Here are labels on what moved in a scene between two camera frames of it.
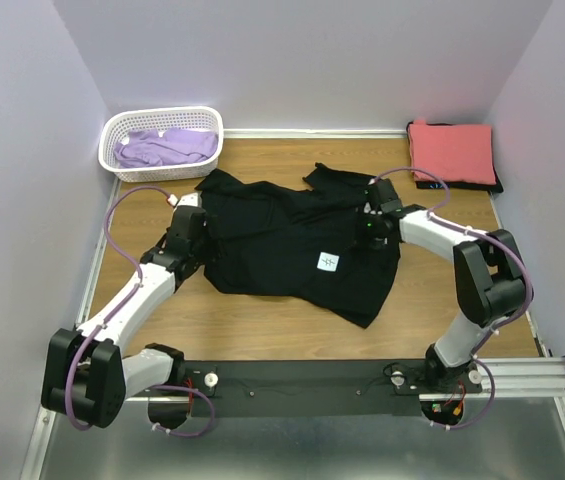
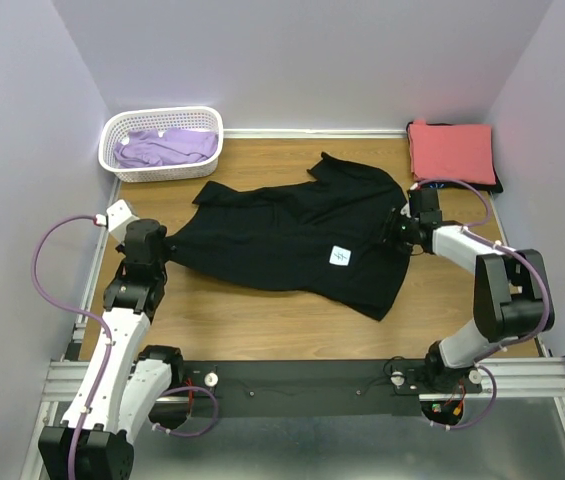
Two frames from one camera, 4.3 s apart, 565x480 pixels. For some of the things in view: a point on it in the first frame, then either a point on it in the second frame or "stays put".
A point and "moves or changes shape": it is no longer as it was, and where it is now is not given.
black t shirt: x=280 y=240 moves or changes shape
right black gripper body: x=368 y=230 to x=407 y=225
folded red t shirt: x=453 y=153 stays put
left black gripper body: x=199 y=248 to x=161 y=272
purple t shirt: x=150 y=148 stays put
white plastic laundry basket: x=202 y=119 stays put
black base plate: x=316 y=388 stays put
